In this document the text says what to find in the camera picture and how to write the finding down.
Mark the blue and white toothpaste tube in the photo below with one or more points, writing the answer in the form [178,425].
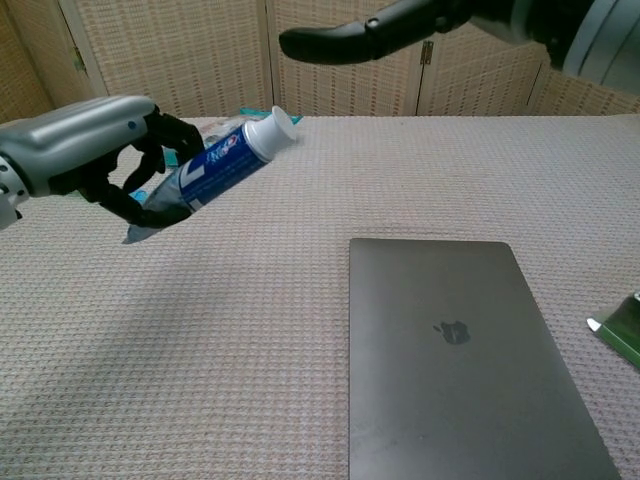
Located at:
[220,165]

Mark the brass screen hinge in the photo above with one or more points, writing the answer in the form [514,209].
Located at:
[427,52]
[79,59]

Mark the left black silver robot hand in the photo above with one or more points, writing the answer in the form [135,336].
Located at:
[75,140]

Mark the green plastic package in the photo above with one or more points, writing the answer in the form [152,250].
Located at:
[622,330]

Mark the green blue toy water syringe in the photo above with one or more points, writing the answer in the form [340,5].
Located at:
[138,194]

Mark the beige woven tablecloth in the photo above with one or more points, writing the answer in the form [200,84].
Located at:
[200,350]

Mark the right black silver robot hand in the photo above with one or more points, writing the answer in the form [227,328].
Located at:
[350,42]

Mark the woven folding screen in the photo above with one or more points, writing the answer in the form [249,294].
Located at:
[200,60]

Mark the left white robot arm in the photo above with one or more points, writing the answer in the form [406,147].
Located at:
[7,200]

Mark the grey closed laptop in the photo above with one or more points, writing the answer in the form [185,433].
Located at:
[450,375]

